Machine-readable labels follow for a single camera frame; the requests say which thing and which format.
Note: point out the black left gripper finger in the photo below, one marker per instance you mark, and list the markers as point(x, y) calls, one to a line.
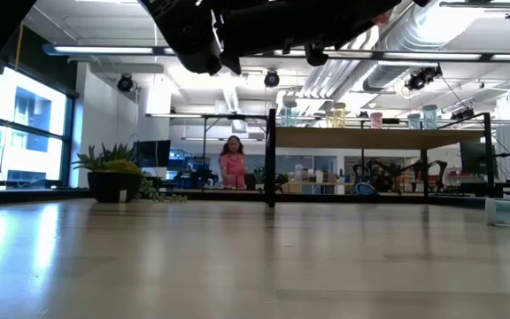
point(343, 20)

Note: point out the yellow medicine bottle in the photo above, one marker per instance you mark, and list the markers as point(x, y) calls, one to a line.
point(340, 117)
point(329, 120)

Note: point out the black round ceiling spotlight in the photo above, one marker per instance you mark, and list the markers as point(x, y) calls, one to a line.
point(272, 78)
point(125, 83)

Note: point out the person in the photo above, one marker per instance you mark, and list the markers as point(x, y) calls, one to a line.
point(234, 168)

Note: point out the black background robot station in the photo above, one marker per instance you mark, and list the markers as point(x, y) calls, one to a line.
point(383, 173)

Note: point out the long ceiling light strip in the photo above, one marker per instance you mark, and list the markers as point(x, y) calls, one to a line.
point(104, 50)

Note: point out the black computer monitor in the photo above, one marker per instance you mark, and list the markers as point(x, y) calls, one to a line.
point(153, 153)

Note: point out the blue round object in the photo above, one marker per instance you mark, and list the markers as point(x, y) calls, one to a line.
point(365, 189)

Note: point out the dark background monitor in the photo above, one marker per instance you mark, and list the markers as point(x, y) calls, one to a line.
point(474, 157)

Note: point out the potted green plant black pot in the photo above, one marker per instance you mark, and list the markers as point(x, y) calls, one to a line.
point(113, 184)

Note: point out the silver air duct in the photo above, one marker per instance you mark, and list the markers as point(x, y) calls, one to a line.
point(388, 75)

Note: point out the black ceiling camera rig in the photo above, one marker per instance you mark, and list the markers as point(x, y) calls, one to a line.
point(423, 77)

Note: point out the black background table frame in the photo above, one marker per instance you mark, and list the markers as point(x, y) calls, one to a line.
point(193, 116)

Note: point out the wooden shelf with black frame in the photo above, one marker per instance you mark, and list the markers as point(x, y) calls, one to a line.
point(370, 138)

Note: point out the black aluminium rig frame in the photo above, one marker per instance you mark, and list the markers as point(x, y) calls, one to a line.
point(38, 197)

